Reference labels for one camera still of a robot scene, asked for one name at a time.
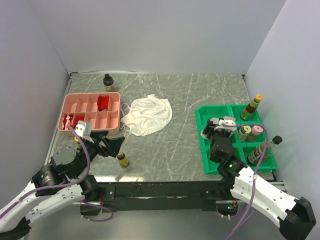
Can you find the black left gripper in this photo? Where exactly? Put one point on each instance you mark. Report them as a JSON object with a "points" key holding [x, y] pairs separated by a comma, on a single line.
{"points": [[114, 145]]}

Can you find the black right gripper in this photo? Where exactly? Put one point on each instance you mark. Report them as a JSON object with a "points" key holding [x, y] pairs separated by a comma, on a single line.
{"points": [[209, 127]]}

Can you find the red sauce bottle yellow cap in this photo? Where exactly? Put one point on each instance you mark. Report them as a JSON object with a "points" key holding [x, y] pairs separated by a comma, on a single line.
{"points": [[251, 108]]}

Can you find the pink lid spice jar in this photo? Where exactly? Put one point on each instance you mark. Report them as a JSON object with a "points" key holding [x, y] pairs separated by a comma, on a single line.
{"points": [[255, 132]]}

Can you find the dark sauce bottle black cap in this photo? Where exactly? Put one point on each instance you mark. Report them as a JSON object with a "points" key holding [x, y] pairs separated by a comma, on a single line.
{"points": [[254, 157]]}

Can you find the silver lid blue label jar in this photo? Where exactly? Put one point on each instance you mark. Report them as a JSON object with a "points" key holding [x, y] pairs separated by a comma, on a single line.
{"points": [[203, 135]]}

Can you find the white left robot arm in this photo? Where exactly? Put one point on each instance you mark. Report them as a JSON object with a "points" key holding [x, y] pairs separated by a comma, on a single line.
{"points": [[58, 184]]}

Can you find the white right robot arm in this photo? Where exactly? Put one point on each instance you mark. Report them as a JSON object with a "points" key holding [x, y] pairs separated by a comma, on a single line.
{"points": [[293, 216]]}

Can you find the small yellow dropper bottle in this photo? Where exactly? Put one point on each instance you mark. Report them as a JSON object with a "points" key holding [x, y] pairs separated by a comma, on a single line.
{"points": [[123, 161]]}

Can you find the pink compartment tray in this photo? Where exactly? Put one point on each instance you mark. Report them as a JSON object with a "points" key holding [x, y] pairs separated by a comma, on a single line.
{"points": [[85, 104]]}

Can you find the yellow cap bottle left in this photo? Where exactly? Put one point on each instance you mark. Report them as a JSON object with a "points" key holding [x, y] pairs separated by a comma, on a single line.
{"points": [[77, 141]]}

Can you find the red packet front compartment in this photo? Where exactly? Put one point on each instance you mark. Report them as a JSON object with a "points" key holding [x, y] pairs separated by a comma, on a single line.
{"points": [[79, 118]]}

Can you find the red packet compartment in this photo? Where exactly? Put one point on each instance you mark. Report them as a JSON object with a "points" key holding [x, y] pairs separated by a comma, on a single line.
{"points": [[79, 118], [102, 103]]}

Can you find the red packet back compartment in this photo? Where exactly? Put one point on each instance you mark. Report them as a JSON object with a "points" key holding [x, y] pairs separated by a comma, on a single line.
{"points": [[102, 103]]}

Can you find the red white striped packet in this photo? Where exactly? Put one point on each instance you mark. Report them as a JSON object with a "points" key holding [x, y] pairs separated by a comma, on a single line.
{"points": [[67, 119]]}

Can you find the white crumpled cloth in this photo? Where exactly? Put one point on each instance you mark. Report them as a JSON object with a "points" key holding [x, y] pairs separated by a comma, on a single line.
{"points": [[146, 115]]}

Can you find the green compartment bin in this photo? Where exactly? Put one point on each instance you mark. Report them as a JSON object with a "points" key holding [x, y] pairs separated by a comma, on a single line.
{"points": [[242, 150]]}

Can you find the black cap spice jar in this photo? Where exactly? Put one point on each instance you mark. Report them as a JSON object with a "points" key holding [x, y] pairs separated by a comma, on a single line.
{"points": [[108, 82]]}

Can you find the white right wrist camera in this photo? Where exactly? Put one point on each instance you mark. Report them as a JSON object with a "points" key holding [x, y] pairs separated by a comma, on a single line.
{"points": [[226, 123]]}

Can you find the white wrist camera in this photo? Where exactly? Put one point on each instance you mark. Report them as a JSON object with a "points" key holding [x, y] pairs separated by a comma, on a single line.
{"points": [[226, 123], [81, 129]]}

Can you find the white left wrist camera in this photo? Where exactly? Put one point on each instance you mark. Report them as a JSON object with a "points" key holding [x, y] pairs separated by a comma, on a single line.
{"points": [[81, 129]]}

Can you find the black front mounting rail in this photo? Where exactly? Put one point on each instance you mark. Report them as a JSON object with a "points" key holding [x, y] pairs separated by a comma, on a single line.
{"points": [[168, 195]]}

